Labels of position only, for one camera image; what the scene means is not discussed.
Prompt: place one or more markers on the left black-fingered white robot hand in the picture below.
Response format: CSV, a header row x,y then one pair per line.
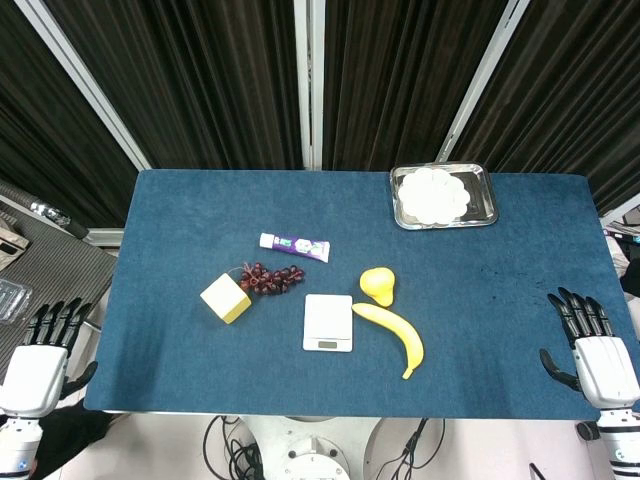
x,y
35,375

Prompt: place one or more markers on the right black-fingered white robot hand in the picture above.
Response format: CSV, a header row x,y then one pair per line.
x,y
605,370

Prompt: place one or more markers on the yellow cube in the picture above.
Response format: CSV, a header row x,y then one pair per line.
x,y
225,297

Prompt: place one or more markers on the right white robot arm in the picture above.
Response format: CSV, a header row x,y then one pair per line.
x,y
622,445

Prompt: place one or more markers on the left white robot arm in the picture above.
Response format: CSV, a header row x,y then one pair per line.
x,y
20,445

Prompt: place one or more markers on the white kitchen scale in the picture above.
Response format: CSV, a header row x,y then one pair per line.
x,y
327,320

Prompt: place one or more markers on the clear plastic packaging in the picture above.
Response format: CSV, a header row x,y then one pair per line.
x,y
12,300

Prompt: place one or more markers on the brown cardboard box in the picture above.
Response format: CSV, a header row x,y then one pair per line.
x,y
10,242

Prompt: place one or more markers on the foil-wrapped grey pipe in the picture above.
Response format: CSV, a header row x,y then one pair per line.
x,y
45,212

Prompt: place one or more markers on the blue felt table mat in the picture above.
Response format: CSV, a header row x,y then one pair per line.
x,y
200,370

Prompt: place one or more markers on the yellow banana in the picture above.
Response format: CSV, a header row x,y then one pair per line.
x,y
402,332

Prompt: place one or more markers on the rectangular steel tray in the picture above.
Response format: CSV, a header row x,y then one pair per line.
x,y
482,200

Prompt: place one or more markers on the white flower-shaped plate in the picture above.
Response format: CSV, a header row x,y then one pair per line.
x,y
434,195

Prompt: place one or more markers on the yellow pear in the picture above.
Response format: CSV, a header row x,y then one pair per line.
x,y
376,282

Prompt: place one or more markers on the dark pleated curtain panel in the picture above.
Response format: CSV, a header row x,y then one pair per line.
x,y
30,125
200,75
400,75
575,90

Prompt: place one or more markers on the dark red grape bunch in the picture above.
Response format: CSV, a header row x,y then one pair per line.
x,y
270,280

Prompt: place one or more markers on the white robot torso base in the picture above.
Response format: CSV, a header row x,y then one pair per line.
x,y
312,450

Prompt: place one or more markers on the purple white toothpaste tube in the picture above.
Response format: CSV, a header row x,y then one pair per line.
x,y
295,246

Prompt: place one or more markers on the white metal frame post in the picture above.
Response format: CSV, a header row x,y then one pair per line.
x,y
309,80
80,75
482,80

